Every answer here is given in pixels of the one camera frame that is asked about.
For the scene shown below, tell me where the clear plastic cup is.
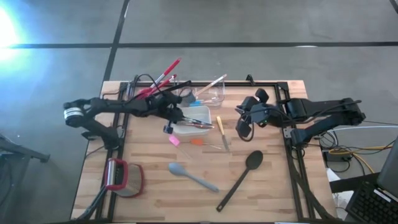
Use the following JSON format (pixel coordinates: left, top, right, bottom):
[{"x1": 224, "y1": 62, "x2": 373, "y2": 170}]
[{"x1": 182, "y1": 73, "x2": 228, "y2": 108}]

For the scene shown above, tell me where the black cable bundle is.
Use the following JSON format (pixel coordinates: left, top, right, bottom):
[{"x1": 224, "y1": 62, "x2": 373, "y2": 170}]
[{"x1": 76, "y1": 185, "x2": 108, "y2": 221}]

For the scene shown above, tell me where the black keyboard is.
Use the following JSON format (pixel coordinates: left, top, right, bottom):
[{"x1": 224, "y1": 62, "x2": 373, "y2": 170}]
[{"x1": 345, "y1": 180, "x2": 398, "y2": 224}]

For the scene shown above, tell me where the black aluminium table frame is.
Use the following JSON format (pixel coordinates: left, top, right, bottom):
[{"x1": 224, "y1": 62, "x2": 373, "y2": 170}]
[{"x1": 74, "y1": 80, "x2": 338, "y2": 223}]

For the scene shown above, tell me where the black nylon spoon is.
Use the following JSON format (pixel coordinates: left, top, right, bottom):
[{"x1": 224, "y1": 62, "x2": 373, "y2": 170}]
[{"x1": 216, "y1": 150, "x2": 264, "y2": 213}]

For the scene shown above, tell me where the black floor stand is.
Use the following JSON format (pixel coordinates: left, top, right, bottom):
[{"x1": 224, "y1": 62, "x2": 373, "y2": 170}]
[{"x1": 0, "y1": 133, "x2": 50, "y2": 164}]

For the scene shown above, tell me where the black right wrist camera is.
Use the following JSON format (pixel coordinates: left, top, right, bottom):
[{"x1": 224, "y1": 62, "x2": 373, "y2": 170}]
[{"x1": 248, "y1": 104, "x2": 273, "y2": 126}]

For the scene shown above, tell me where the white cable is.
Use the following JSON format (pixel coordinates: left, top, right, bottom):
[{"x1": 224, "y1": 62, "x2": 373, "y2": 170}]
[{"x1": 334, "y1": 124, "x2": 398, "y2": 133}]

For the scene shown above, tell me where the pink silicone basting brush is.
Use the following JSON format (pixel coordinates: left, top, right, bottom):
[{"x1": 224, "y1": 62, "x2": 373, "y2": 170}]
[{"x1": 167, "y1": 135, "x2": 192, "y2": 158}]

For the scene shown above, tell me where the black power box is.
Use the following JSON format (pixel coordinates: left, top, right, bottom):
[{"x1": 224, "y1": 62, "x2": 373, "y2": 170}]
[{"x1": 323, "y1": 149, "x2": 354, "y2": 164}]

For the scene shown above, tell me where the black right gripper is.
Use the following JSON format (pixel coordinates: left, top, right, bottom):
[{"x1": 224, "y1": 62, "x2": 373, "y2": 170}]
[{"x1": 235, "y1": 88, "x2": 277, "y2": 139}]

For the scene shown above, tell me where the cream handled paring knife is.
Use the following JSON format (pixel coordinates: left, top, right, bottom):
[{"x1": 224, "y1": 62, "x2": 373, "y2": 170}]
[{"x1": 216, "y1": 116, "x2": 231, "y2": 153}]

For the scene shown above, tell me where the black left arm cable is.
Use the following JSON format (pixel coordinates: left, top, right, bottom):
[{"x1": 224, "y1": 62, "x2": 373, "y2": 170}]
[{"x1": 102, "y1": 73, "x2": 163, "y2": 101}]

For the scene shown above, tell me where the grey silicone spoon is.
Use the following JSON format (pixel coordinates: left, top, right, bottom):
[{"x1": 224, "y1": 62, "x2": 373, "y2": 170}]
[{"x1": 168, "y1": 162, "x2": 220, "y2": 193}]

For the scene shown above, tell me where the red framed box grater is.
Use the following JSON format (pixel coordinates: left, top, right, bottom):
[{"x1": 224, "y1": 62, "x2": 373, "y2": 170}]
[{"x1": 104, "y1": 157, "x2": 146, "y2": 198}]

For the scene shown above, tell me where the white rectangular utensil tray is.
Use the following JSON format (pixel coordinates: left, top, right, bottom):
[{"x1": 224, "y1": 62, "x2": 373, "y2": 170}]
[{"x1": 172, "y1": 105, "x2": 213, "y2": 137}]

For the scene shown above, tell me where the dark laptop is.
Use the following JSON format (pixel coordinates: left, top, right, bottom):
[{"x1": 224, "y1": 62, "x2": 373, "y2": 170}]
[{"x1": 376, "y1": 136, "x2": 398, "y2": 200}]

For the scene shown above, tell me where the white paper sheet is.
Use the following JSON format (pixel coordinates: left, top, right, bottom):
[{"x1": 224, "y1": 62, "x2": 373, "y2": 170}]
[{"x1": 326, "y1": 167, "x2": 355, "y2": 220}]

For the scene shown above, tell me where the black right camera cable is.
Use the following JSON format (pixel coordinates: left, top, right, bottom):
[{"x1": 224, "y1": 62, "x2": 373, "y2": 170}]
[{"x1": 237, "y1": 119, "x2": 255, "y2": 143}]

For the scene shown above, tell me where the orange silicone basting brush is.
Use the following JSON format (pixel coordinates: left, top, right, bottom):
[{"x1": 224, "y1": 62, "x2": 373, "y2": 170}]
[{"x1": 190, "y1": 138, "x2": 223, "y2": 150}]

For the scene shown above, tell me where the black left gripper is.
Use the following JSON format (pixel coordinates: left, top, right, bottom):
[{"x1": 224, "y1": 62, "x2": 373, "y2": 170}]
[{"x1": 149, "y1": 92, "x2": 197, "y2": 134}]

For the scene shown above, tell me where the yellow cable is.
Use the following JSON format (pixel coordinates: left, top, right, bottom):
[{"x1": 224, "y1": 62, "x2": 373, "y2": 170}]
[{"x1": 328, "y1": 144, "x2": 394, "y2": 175}]

